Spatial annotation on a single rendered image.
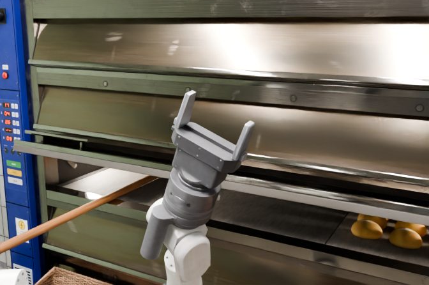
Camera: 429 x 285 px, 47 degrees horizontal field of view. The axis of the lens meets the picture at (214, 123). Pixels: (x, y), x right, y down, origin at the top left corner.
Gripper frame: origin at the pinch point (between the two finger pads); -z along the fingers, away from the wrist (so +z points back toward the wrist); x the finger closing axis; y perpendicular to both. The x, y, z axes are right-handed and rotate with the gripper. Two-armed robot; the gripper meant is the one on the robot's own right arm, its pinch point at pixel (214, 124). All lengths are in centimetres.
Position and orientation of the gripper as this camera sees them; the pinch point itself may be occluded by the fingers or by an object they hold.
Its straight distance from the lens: 76.6
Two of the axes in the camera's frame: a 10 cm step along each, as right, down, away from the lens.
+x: -8.3, -4.5, 3.2
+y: 4.8, -3.0, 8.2
